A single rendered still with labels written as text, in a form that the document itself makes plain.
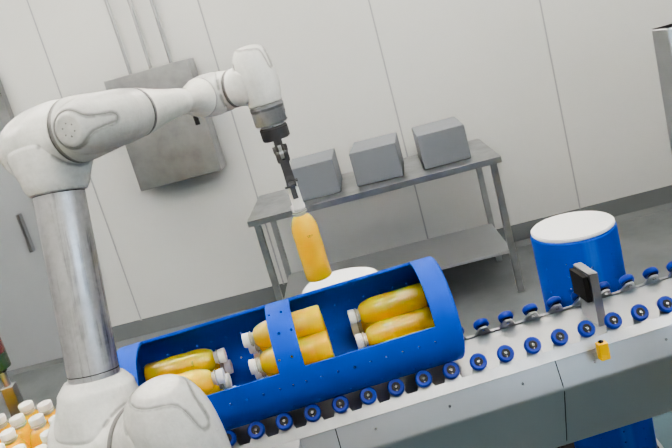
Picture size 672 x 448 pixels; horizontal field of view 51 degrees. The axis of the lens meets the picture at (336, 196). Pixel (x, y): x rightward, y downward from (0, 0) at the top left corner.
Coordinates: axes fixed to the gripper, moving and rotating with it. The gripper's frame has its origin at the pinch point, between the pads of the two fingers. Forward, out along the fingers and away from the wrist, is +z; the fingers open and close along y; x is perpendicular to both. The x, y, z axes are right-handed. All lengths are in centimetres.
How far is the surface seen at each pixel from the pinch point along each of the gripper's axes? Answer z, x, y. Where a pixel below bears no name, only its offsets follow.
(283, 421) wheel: 51, 20, -20
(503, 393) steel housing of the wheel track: 62, -36, -22
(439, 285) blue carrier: 29.1, -27.9, -19.2
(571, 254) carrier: 51, -80, 25
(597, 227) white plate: 47, -91, 28
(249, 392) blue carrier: 38, 25, -24
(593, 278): 43, -69, -14
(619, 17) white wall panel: 10, -252, 295
